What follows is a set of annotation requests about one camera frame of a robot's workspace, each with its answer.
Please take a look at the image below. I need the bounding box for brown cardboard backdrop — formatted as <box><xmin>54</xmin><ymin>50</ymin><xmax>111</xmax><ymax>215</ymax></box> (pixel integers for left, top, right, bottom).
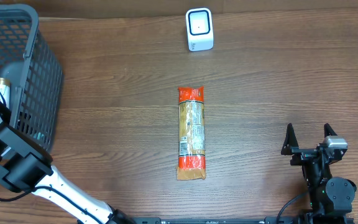
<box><xmin>0</xmin><ymin>0</ymin><xmax>358</xmax><ymax>19</ymax></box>

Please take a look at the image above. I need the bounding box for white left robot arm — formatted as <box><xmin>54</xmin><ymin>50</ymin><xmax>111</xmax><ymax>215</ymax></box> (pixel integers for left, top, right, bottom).
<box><xmin>0</xmin><ymin>94</ymin><xmax>134</xmax><ymax>223</ymax></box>

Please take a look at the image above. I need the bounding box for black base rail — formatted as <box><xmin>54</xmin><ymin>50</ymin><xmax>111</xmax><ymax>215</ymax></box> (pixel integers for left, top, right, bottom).
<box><xmin>76</xmin><ymin>216</ymin><xmax>356</xmax><ymax>224</ymax></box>

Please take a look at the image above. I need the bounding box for grey plastic shopping basket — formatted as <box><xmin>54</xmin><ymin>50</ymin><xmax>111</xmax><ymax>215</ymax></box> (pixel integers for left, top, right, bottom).
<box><xmin>0</xmin><ymin>4</ymin><xmax>64</xmax><ymax>152</ymax></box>

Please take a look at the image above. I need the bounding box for white tube with gold cap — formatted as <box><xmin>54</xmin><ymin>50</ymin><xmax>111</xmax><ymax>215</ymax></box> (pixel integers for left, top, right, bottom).
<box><xmin>0</xmin><ymin>77</ymin><xmax>11</xmax><ymax>108</ymax></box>

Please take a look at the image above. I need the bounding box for white barcode scanner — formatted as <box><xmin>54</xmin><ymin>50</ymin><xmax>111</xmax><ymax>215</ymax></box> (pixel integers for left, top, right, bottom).
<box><xmin>185</xmin><ymin>7</ymin><xmax>214</xmax><ymax>52</ymax></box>

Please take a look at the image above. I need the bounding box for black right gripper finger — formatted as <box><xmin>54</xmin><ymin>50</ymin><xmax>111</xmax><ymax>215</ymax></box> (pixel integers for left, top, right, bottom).
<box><xmin>281</xmin><ymin>123</ymin><xmax>299</xmax><ymax>156</ymax></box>
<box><xmin>324</xmin><ymin>123</ymin><xmax>337</xmax><ymax>137</ymax></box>

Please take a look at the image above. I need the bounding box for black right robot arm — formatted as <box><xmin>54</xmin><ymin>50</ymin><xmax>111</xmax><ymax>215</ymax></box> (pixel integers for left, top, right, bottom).
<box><xmin>275</xmin><ymin>123</ymin><xmax>357</xmax><ymax>223</ymax></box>

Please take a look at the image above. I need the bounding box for orange long noodle packet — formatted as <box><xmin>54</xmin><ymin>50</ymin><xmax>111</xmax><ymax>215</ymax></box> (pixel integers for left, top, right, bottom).
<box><xmin>177</xmin><ymin>86</ymin><xmax>206</xmax><ymax>180</ymax></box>

